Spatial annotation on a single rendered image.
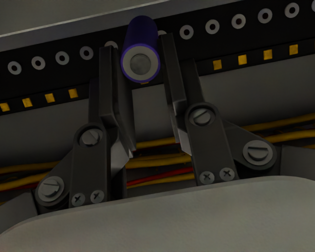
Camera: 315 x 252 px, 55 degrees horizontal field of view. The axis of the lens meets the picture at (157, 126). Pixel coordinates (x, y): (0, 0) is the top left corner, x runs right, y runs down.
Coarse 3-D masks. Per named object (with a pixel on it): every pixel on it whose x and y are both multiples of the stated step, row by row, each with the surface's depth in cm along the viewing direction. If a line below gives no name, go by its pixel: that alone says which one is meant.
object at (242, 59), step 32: (256, 0) 23; (288, 0) 23; (96, 32) 24; (224, 32) 24; (256, 32) 24; (288, 32) 24; (0, 64) 25; (64, 64) 25; (96, 64) 25; (224, 64) 25; (256, 64) 25; (0, 96) 26; (32, 96) 26; (64, 96) 26
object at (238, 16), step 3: (234, 15) 23; (237, 15) 23; (240, 15) 23; (243, 15) 23; (234, 18) 23; (237, 18) 23; (240, 18) 23; (243, 18) 23; (231, 21) 24; (234, 21) 24; (237, 21) 23; (240, 21) 23; (243, 21) 24; (234, 24) 24; (237, 24) 24; (240, 24) 24; (243, 24) 24; (234, 27) 24; (237, 27) 24; (240, 27) 24
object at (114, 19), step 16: (176, 0) 22; (192, 0) 22; (208, 0) 22; (224, 0) 23; (96, 16) 23; (112, 16) 23; (128, 16) 23; (160, 16) 23; (32, 32) 23; (48, 32) 23; (64, 32) 23; (80, 32) 23; (0, 48) 24
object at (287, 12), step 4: (288, 4) 23; (292, 4) 23; (296, 4) 23; (288, 8) 23; (292, 8) 23; (296, 8) 23; (284, 12) 23; (288, 12) 23; (292, 12) 23; (296, 12) 23; (288, 16) 23; (292, 16) 23
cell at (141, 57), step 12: (132, 24) 16; (144, 24) 16; (132, 36) 14; (144, 36) 14; (156, 36) 15; (132, 48) 13; (144, 48) 13; (156, 48) 13; (120, 60) 13; (132, 60) 13; (144, 60) 13; (156, 60) 13; (132, 72) 13; (144, 72) 13; (156, 72) 13
